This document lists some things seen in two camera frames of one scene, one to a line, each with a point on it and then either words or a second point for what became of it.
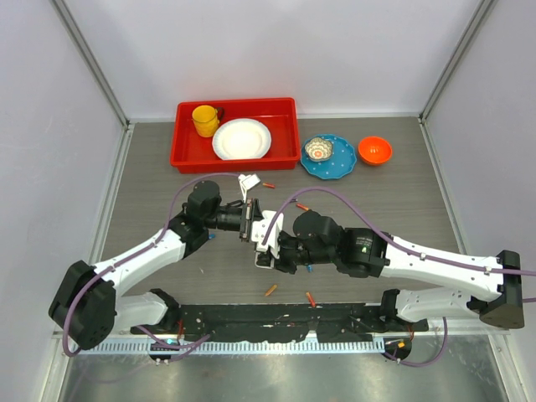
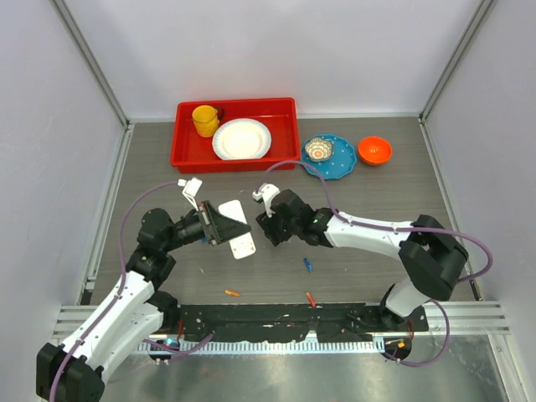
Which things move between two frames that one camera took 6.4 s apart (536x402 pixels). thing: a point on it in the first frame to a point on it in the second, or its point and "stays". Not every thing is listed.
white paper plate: x=241 y=139 stays
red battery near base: x=311 y=299 stays
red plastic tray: x=193 y=154 stays
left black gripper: x=249 y=211 to x=221 y=228
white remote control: x=265 y=253 to x=242 y=246
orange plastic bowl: x=374 y=151 stays
